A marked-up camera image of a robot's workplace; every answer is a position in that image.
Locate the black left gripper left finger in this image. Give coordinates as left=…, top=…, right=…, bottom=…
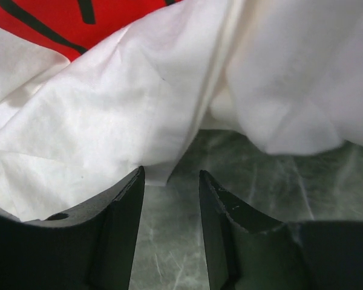
left=0, top=167, right=145, bottom=289

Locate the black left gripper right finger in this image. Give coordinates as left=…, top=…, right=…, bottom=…
left=199, top=171, right=363, bottom=289

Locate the white t shirt red print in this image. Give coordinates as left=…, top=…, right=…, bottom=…
left=0, top=1, right=363, bottom=221

